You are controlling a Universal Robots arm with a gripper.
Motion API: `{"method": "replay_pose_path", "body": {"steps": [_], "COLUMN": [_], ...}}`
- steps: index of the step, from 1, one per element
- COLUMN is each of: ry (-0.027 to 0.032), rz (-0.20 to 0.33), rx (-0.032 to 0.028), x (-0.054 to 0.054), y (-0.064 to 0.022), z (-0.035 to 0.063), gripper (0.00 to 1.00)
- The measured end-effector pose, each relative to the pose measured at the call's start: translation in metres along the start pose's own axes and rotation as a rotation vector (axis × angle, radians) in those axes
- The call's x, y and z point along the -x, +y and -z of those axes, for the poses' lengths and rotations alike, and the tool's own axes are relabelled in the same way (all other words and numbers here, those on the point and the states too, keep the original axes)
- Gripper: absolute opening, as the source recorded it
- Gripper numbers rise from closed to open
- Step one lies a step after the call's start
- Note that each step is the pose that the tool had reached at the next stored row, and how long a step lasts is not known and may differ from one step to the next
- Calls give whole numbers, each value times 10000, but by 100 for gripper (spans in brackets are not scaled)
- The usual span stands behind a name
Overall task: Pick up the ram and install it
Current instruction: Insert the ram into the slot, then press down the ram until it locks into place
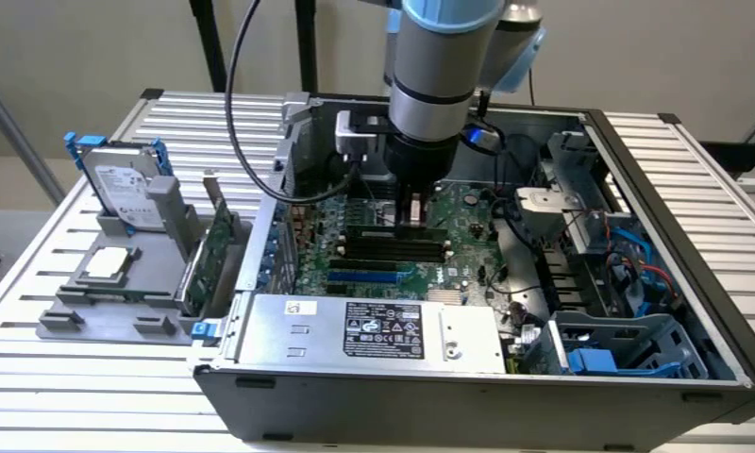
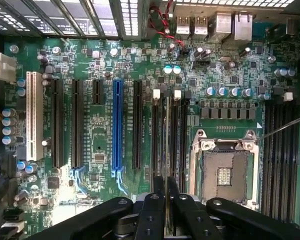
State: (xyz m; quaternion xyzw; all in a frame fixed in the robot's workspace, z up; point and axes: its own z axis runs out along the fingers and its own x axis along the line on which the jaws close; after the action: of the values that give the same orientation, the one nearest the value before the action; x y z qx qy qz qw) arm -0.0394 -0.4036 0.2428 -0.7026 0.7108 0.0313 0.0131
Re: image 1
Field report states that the grey parts rack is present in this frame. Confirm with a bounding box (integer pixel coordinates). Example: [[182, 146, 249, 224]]
[[34, 176, 254, 348]]

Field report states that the grey disk bay cage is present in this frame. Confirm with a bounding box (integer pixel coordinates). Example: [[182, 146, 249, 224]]
[[513, 130, 633, 256]]

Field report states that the green graphics card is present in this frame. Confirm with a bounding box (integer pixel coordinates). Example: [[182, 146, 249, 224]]
[[173, 173, 240, 316]]

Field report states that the black open PC case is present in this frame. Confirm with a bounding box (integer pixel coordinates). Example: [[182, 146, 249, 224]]
[[190, 92, 755, 445]]

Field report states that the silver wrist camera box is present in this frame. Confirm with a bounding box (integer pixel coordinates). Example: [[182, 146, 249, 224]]
[[333, 110, 392, 155]]

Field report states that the red wire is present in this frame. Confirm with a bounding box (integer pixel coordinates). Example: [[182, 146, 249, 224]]
[[640, 264, 679, 303]]

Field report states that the black tripod stand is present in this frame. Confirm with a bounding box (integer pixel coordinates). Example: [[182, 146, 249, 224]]
[[187, 0, 321, 93]]

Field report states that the grey metal pole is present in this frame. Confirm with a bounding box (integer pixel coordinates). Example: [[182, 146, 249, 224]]
[[0, 63, 67, 207]]

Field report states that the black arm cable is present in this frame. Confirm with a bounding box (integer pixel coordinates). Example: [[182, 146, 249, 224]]
[[223, 0, 361, 205]]

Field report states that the blue expansion slot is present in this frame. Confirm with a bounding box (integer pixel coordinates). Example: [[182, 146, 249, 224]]
[[325, 270, 398, 286]]

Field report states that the grey drive cage blue latch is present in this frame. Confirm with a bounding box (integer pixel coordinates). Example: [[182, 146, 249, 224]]
[[540, 310, 711, 379]]

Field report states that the black RAM slot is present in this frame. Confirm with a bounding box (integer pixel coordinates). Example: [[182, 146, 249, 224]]
[[344, 237, 446, 248], [344, 243, 448, 256], [342, 250, 449, 264]]

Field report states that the black expansion slot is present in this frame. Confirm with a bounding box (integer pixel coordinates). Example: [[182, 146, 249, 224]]
[[328, 259, 398, 275]]

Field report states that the green motherboard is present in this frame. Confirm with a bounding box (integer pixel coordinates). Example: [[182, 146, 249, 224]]
[[288, 178, 511, 308]]

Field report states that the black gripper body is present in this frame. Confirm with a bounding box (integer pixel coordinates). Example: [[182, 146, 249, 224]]
[[386, 132, 458, 193]]

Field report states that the blue wire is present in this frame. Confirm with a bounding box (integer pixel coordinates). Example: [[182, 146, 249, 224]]
[[607, 225, 676, 303]]

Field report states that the silver CPU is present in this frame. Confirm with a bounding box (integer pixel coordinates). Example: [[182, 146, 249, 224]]
[[78, 245, 133, 282]]

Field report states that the silver power supply unit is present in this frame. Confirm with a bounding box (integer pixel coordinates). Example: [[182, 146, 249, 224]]
[[219, 293, 505, 375]]

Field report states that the hard disk with blue bracket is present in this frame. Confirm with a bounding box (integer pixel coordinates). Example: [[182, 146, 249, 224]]
[[62, 132, 174, 233]]

